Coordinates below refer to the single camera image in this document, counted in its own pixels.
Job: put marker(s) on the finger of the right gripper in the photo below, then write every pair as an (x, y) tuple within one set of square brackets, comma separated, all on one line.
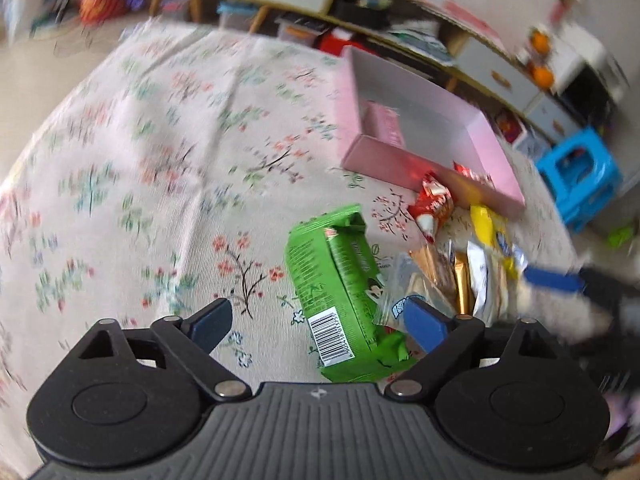
[(552, 277)]

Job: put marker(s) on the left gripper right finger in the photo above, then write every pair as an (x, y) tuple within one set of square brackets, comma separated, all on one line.
[(446, 342)]

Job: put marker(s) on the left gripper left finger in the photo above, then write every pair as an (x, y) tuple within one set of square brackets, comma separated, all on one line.
[(189, 341)]

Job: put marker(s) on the yellow snack bag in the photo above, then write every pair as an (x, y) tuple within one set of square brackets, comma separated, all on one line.
[(490, 230)]

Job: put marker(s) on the brown beef cracker pack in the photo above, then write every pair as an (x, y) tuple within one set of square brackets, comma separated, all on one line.
[(436, 267)]

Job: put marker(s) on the green snack pack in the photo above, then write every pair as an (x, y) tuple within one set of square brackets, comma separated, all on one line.
[(338, 284)]

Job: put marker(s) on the gold foil snack packet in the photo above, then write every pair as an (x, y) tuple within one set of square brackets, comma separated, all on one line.
[(465, 295)]

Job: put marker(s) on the orange white biscuit pack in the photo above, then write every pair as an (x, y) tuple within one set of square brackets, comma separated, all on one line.
[(489, 284)]

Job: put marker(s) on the blue triangle snack packet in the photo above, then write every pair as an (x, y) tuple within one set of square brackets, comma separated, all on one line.
[(404, 279)]

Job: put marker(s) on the blue plastic stool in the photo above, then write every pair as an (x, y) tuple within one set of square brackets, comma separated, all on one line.
[(582, 177)]

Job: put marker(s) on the red snack in box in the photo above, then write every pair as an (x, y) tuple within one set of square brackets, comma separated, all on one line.
[(484, 179)]

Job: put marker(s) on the red candy snack bag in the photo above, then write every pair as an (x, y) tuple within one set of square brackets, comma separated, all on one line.
[(432, 208)]

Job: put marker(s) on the floral tablecloth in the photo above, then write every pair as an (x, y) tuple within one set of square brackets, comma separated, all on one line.
[(171, 176)]

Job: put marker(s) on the black microwave oven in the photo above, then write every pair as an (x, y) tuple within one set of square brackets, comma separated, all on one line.
[(594, 92)]

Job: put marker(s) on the orange fruit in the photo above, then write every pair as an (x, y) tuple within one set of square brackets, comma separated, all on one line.
[(542, 77)]

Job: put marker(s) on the pink cardboard box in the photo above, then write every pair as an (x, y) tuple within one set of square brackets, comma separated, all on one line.
[(439, 128)]

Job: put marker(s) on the pink snack pack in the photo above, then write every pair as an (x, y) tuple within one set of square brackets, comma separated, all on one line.
[(382, 123)]

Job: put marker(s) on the wooden tv cabinet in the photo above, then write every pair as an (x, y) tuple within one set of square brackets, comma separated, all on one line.
[(411, 34)]

